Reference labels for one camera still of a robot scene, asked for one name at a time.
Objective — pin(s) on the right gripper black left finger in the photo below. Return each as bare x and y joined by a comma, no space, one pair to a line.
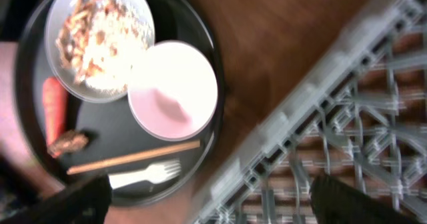
85,201

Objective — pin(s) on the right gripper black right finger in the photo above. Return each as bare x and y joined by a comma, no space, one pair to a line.
334,202

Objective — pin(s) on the pink bowl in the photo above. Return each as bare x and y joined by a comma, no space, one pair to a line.
174,93

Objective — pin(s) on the grey plate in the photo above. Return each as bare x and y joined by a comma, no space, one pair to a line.
57,15

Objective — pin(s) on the rice and peanut shell scraps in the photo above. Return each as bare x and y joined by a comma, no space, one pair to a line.
97,40

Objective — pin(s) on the grey dishwasher rack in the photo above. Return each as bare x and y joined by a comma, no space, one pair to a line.
359,115

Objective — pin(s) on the brown walnut lump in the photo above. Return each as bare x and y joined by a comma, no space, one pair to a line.
68,142

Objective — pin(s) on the round black tray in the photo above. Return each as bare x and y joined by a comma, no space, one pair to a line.
111,128

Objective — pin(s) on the wooden chopstick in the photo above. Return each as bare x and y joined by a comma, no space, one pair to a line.
152,153

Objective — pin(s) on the white plastic fork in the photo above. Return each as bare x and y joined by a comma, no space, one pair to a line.
155,173

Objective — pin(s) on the orange carrot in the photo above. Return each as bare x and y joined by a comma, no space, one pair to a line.
54,98

